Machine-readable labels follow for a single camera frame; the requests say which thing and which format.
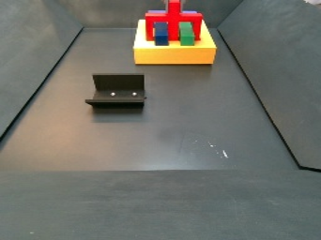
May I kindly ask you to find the yellow base board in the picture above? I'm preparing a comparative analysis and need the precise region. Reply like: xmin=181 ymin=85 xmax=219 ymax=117
xmin=132 ymin=20 xmax=217 ymax=65

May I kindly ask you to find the black angle bracket stand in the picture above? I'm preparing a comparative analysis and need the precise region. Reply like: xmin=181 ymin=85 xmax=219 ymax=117
xmin=86 ymin=73 xmax=146 ymax=108

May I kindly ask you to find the purple E-shaped block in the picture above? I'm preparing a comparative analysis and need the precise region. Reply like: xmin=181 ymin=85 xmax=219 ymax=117
xmin=147 ymin=9 xmax=198 ymax=14

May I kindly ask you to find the green bar block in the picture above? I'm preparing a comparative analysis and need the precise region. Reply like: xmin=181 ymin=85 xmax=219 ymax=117
xmin=179 ymin=22 xmax=194 ymax=46

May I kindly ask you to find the red E-shaped block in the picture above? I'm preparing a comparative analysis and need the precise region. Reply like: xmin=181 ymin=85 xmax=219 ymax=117
xmin=144 ymin=0 xmax=203 ymax=41

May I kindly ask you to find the blue bar block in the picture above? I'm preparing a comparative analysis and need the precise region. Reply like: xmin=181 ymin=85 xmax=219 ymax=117
xmin=154 ymin=22 xmax=170 ymax=46

